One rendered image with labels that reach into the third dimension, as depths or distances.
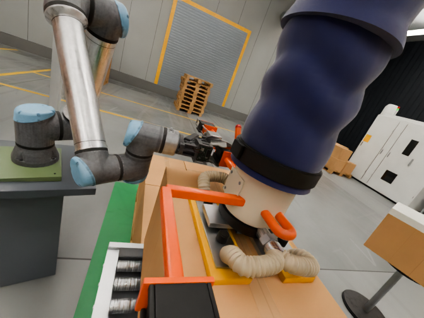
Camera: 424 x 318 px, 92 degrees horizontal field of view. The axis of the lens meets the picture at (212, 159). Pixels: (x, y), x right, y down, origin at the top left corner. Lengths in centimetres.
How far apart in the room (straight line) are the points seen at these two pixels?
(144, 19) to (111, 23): 960
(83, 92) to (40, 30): 1061
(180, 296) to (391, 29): 49
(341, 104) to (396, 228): 185
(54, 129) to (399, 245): 245
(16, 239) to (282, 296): 135
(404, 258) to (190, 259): 197
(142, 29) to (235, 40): 406
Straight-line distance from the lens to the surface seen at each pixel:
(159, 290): 27
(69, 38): 83
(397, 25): 49
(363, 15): 46
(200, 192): 46
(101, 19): 95
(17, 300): 176
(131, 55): 1050
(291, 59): 46
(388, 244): 228
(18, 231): 152
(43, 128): 124
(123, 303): 105
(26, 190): 120
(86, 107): 73
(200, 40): 1050
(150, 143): 68
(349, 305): 265
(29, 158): 131
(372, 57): 48
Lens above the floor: 144
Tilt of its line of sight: 20 degrees down
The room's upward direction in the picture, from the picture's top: 21 degrees clockwise
